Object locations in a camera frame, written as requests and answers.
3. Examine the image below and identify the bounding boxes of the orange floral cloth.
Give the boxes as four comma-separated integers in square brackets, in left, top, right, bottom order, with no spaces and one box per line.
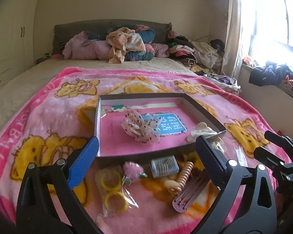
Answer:
[106,27,146,64]

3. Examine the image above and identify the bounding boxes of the clear plastic packet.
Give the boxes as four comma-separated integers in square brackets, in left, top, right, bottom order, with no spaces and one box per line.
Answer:
[234,146,249,167]

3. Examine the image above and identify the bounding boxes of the pink dotted fabric bow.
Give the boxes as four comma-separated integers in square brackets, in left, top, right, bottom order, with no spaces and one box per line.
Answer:
[121,108,162,143]

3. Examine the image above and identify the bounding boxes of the grey cardboard box tray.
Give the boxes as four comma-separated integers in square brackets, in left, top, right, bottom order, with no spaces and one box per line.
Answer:
[94,93,227,168]

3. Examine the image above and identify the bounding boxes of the pink pyjama pile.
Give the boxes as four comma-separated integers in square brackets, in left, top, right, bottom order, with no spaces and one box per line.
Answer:
[62,31,111,60]

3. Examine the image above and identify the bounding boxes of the white bead clips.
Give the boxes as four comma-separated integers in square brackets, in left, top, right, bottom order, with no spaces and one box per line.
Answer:
[210,137,227,154]

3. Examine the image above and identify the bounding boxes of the teal floral pillow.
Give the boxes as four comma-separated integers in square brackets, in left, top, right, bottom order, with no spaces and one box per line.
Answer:
[109,24,156,62]

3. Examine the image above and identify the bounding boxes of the laundry basket with clothes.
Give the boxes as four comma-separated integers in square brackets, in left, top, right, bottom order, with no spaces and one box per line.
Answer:
[203,73,241,96]

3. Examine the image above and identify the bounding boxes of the beige bed sheet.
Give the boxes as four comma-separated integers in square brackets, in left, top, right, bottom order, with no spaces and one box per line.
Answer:
[0,58,196,131]

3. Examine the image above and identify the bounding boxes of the dark grey headboard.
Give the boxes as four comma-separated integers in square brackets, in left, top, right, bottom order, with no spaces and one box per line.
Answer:
[53,19,172,54]

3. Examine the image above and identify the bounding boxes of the clothes pile on bed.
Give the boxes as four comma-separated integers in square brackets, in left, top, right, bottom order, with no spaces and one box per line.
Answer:
[166,30,226,75]

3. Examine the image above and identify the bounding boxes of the person's left hand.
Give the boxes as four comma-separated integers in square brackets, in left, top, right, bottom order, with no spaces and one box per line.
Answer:
[95,214,113,234]

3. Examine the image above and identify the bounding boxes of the white wardrobe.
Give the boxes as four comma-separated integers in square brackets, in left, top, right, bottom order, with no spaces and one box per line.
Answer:
[0,0,37,88]

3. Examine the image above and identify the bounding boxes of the dark clothes on windowsill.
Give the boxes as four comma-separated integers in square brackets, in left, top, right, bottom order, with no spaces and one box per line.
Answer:
[249,62,293,95]

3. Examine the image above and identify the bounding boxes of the pink fluffy hair clip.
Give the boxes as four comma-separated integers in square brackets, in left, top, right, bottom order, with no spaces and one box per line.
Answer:
[122,162,147,185]

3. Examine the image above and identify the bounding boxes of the dark red comb hair clip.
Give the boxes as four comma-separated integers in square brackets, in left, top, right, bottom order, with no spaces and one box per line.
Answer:
[172,169,210,213]

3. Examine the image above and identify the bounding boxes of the yellow rings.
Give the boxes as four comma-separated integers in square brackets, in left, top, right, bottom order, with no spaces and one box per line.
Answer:
[95,166,140,219]

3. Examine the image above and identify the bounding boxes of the beige spiral hair tie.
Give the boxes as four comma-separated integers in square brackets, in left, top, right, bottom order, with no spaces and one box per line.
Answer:
[163,160,194,196]

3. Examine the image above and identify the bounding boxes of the pink cartoon bear blanket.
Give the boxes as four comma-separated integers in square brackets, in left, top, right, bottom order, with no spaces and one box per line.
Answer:
[0,67,278,233]

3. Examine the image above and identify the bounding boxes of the blue small box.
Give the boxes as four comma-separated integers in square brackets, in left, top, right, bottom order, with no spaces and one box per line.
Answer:
[150,155,179,179]

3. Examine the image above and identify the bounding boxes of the white cloud claw clip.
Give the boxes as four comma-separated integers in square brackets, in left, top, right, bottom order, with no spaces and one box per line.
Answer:
[186,122,217,143]

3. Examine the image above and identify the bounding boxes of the cream curtain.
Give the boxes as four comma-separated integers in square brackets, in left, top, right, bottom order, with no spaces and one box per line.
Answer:
[222,0,242,79]

